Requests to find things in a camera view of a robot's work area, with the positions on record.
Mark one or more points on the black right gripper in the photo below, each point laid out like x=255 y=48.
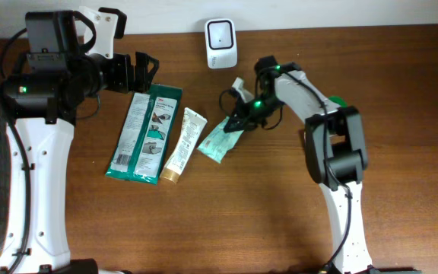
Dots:
x=249 y=113

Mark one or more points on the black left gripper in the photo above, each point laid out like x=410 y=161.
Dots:
x=123 y=63

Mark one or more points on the green lidded jar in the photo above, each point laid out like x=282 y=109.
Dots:
x=337 y=100

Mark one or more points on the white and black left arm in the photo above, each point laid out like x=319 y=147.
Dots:
x=70 y=58

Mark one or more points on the dark green wipes pack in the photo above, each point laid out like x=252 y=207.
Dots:
x=142 y=144

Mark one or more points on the mint green wipes packet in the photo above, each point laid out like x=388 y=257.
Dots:
x=218 y=142

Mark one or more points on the white tube with gold cap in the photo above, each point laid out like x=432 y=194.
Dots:
x=192 y=126

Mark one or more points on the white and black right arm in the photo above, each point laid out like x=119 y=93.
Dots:
x=334 y=146

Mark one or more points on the white barcode scanner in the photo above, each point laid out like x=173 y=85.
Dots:
x=221 y=44

